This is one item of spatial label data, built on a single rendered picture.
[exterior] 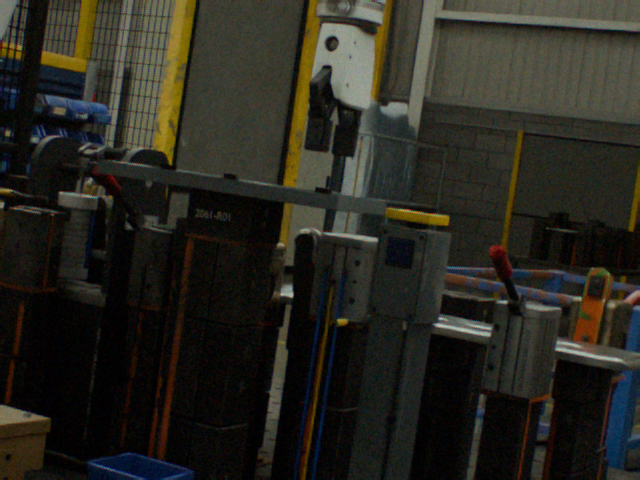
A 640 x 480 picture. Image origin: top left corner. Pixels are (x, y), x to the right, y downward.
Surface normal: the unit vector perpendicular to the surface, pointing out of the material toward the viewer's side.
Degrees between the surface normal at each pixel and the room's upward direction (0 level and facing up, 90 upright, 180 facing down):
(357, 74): 90
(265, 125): 91
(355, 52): 88
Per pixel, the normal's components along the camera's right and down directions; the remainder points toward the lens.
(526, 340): -0.47, -0.02
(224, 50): 0.83, 0.15
